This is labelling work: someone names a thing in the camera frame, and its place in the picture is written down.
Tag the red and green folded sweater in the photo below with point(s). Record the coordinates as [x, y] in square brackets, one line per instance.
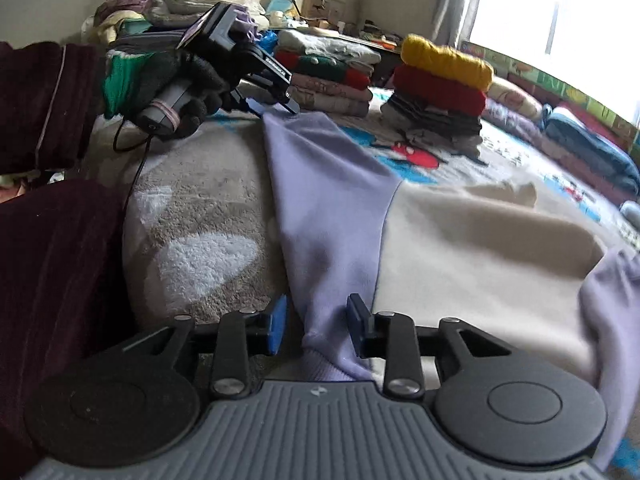
[325, 67]

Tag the beige folded garment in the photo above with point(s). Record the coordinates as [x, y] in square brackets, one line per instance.
[327, 102]

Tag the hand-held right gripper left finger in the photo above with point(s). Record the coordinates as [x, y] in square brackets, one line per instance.
[278, 322]

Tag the grey curtain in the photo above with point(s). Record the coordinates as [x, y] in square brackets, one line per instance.
[460, 0]

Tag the white folded garment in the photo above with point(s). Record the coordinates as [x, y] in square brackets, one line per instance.
[330, 45]

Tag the person's left forearm maroon sleeve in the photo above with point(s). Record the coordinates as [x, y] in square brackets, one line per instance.
[42, 105]

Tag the person's left hand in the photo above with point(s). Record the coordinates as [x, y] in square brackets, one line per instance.
[200, 77]

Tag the cream printed pillow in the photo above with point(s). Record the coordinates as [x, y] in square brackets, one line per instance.
[515, 97]

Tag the person's maroon clothed leg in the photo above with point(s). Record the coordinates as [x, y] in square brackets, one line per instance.
[55, 310]

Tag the pile of assorted clothes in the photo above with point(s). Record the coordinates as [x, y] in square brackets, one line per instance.
[165, 10]

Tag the cartoon printed bedsheet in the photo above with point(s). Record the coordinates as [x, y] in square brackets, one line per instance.
[505, 172]

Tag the cluttered desk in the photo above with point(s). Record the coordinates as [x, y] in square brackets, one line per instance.
[345, 25]

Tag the yellow folded sweater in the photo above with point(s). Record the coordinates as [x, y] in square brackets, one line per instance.
[445, 62]

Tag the blue plastic bag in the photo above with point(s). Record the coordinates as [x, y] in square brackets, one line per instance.
[268, 41]

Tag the pink folded garment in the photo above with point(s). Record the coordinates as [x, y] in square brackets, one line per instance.
[330, 87]

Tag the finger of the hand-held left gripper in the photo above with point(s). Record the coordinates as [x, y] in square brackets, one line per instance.
[290, 104]
[254, 107]

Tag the lavender and cream sweatshirt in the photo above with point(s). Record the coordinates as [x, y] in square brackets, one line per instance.
[450, 270]

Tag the green and white garment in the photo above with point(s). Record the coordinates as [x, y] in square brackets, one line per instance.
[125, 80]

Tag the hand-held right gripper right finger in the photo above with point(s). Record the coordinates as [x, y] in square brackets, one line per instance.
[356, 327]

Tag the brown fleece blanket white hearts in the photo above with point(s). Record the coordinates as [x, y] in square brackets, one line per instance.
[200, 220]

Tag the colourful printed headboard panel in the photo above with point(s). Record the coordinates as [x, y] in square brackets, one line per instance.
[565, 85]

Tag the lilac floral pillow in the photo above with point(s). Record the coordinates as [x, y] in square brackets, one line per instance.
[515, 122]

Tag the grey white folded clothes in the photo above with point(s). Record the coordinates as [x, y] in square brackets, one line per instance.
[442, 142]

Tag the striped grey folded garment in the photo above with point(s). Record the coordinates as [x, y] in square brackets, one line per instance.
[430, 119]

